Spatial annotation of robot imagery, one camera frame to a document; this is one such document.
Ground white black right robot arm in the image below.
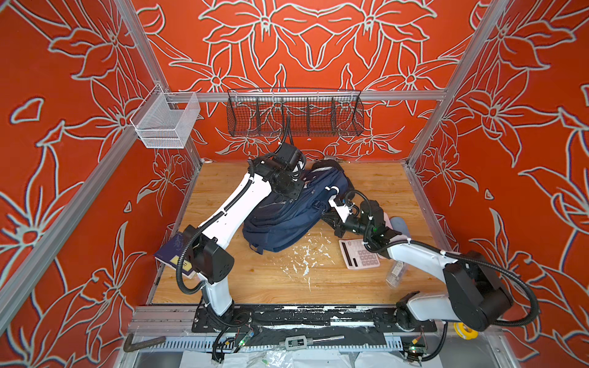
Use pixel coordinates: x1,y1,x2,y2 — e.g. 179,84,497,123
329,199,540,331

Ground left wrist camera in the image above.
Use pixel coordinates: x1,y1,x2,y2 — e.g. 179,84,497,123
275,143,302,171

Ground grey blue glasses case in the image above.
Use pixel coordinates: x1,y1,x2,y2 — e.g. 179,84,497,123
390,217,410,237

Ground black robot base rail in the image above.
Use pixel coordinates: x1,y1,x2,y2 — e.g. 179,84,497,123
192,304,438,334

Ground black wire wall basket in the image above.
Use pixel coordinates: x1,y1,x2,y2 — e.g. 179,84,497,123
226,87,365,138

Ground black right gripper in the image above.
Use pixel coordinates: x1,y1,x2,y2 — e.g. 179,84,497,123
320,210,375,239

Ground pink white calculator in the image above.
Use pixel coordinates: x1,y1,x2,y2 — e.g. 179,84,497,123
339,239,380,270

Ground yellow tape roll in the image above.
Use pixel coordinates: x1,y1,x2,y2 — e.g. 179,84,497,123
453,322,479,340

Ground white wire mesh basket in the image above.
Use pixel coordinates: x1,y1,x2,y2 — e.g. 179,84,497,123
130,86,201,150

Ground purple notebook yellow label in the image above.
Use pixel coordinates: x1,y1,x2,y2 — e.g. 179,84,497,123
154,232,196,279

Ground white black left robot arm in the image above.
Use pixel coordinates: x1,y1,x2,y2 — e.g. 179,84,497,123
175,154,306,326

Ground navy blue student backpack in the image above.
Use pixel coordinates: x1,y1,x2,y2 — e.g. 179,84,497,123
242,159,354,254

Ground brown bent metal bar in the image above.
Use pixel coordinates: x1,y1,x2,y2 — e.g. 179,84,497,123
123,333,167,353

